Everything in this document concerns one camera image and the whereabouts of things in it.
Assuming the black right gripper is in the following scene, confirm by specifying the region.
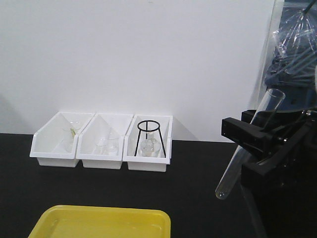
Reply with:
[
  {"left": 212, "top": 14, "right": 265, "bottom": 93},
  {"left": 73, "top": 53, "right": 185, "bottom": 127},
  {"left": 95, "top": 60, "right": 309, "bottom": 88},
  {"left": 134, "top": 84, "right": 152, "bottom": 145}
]
[{"left": 221, "top": 108, "right": 317, "bottom": 238}]

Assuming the tall clear test tube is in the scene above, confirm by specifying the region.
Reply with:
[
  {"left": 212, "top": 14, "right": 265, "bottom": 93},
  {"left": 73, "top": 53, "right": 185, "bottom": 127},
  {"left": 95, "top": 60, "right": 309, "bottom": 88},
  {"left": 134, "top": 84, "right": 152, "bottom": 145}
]
[{"left": 215, "top": 89, "right": 285, "bottom": 200}]

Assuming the yellow plastic tray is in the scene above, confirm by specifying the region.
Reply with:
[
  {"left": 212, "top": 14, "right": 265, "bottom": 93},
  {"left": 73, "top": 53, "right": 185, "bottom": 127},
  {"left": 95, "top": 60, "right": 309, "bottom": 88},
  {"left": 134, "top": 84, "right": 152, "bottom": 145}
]
[{"left": 29, "top": 205, "right": 171, "bottom": 238}]

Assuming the clear plastic wrapped bundle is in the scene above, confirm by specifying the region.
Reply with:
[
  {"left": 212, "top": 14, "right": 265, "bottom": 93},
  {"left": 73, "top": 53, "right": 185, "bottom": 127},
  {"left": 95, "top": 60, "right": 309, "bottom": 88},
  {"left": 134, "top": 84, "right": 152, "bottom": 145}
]
[{"left": 264, "top": 0, "right": 317, "bottom": 88}]

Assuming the clear round glass flask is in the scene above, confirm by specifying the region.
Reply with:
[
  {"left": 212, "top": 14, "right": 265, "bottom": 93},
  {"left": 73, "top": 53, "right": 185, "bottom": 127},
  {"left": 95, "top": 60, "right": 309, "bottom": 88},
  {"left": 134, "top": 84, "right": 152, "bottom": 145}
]
[{"left": 140, "top": 133, "right": 161, "bottom": 157}]

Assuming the white right storage bin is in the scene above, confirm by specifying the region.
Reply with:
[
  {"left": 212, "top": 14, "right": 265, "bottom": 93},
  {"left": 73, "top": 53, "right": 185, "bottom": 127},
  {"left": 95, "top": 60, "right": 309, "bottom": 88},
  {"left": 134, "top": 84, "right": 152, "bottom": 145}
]
[{"left": 123, "top": 115, "right": 173, "bottom": 172}]

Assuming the white storage bin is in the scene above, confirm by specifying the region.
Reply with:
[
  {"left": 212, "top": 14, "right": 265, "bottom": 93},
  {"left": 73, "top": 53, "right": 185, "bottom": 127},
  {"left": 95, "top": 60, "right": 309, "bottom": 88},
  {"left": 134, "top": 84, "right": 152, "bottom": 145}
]
[
  {"left": 76, "top": 113, "right": 133, "bottom": 170},
  {"left": 30, "top": 112, "right": 95, "bottom": 168},
  {"left": 123, "top": 115, "right": 173, "bottom": 172}
]

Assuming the clear glass beaker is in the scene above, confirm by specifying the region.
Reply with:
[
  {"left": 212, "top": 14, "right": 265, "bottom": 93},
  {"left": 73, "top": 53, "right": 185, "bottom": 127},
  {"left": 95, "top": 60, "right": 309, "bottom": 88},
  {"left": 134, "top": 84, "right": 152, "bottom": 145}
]
[{"left": 94, "top": 135, "right": 119, "bottom": 156}]

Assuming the white middle storage bin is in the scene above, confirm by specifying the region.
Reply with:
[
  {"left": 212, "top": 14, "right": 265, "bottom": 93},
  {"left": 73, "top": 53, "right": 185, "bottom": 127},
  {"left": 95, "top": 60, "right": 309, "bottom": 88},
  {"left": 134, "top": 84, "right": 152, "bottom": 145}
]
[{"left": 76, "top": 113, "right": 133, "bottom": 170}]

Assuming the clear glass funnel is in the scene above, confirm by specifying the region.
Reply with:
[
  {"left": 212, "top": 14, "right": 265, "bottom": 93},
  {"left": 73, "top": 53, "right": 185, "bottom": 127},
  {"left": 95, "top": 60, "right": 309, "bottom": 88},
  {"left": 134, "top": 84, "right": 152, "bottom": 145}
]
[{"left": 62, "top": 120, "right": 81, "bottom": 152}]

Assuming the white left storage bin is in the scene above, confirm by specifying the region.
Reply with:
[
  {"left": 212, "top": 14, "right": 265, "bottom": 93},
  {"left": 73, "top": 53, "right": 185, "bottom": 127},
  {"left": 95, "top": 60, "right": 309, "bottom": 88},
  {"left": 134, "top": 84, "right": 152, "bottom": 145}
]
[{"left": 30, "top": 112, "right": 95, "bottom": 168}]

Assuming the black wire tripod stand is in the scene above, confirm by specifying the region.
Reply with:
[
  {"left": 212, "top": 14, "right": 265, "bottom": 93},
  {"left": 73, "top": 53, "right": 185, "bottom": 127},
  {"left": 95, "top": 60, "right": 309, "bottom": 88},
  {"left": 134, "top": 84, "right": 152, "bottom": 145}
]
[{"left": 134, "top": 119, "right": 166, "bottom": 157}]

